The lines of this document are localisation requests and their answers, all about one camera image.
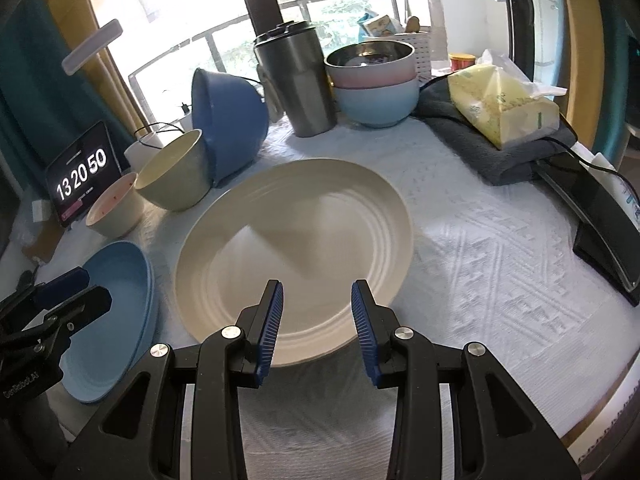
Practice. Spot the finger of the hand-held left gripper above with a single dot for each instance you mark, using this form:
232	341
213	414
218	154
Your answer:
62	282
82	307

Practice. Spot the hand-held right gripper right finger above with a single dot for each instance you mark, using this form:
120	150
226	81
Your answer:
364	330

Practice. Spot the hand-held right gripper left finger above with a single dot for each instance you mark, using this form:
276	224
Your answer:
270	330

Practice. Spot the light blue plate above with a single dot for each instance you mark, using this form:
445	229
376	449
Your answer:
154	305
110	300

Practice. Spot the pink red-speckled bowl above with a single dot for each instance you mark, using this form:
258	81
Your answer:
117	220

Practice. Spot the cream ridged plate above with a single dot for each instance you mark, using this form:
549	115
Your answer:
300	240

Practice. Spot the pale green bowl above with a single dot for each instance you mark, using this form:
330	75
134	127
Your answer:
180	190

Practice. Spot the dark blue bowl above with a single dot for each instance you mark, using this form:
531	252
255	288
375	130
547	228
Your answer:
235	120

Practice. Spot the cardboard box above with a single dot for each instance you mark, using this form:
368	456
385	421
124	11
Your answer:
45	240

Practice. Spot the small white box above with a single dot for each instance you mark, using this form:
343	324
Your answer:
41	210

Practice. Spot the tablet showing clock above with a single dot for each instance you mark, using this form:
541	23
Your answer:
80	175

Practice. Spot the white textured tablecloth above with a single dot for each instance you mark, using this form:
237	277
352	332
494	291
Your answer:
475	285

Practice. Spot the teal curtain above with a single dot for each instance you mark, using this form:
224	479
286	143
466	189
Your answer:
30	100

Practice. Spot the grey folded towel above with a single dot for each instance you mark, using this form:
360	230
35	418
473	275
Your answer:
465	140

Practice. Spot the stainless steel tumbler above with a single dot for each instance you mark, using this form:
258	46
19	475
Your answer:
305	95

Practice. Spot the black flat tablet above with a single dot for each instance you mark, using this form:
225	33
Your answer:
595	230

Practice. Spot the stainless steel bowl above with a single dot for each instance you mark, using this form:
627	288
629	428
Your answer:
380	50

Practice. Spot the white slatted basket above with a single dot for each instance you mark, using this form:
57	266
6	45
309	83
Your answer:
422	55

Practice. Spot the small orange-lidded jar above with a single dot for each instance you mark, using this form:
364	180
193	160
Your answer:
460	62

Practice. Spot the blue and white package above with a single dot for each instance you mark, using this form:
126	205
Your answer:
380	25

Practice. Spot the black balcony railing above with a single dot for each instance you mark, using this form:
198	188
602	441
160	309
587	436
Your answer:
399	7

